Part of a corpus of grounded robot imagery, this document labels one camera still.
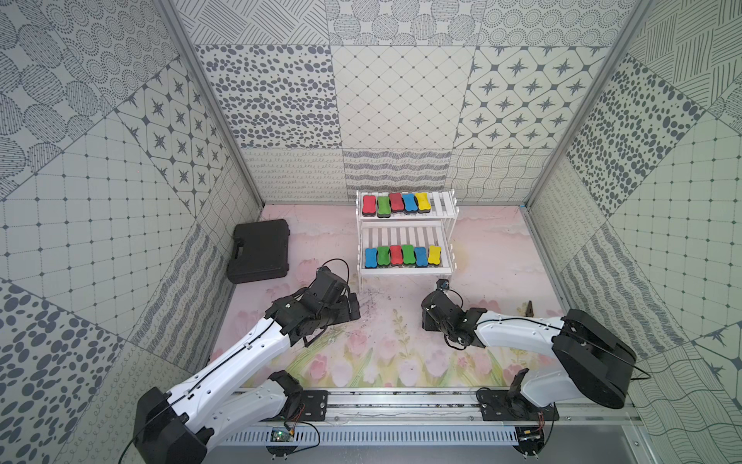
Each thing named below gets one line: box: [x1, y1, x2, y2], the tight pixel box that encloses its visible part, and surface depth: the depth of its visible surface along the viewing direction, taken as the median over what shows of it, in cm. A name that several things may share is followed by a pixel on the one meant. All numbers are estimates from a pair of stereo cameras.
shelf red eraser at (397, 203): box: [389, 192, 405, 212], surface depth 83 cm
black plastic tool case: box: [227, 219, 290, 285], surface depth 103 cm
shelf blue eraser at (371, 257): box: [364, 247, 378, 268], surface depth 88 cm
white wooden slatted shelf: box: [355, 188, 460, 291], surface depth 88 cm
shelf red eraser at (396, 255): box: [389, 244, 404, 267], surface depth 90 cm
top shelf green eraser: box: [376, 195, 392, 219], surface depth 81 cm
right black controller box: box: [513, 426, 545, 461], surface depth 73 cm
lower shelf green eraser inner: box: [401, 244, 417, 264], surface depth 90 cm
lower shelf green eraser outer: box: [377, 245, 391, 265], surface depth 90 cm
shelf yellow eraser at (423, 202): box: [415, 192, 432, 214], surface depth 83 cm
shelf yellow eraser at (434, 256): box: [428, 244, 442, 265], surface depth 90 cm
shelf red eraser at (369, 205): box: [361, 194, 377, 217], surface depth 83 cm
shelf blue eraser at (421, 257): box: [414, 246, 429, 268], surface depth 90 cm
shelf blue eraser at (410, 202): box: [401, 193, 419, 212], surface depth 83 cm
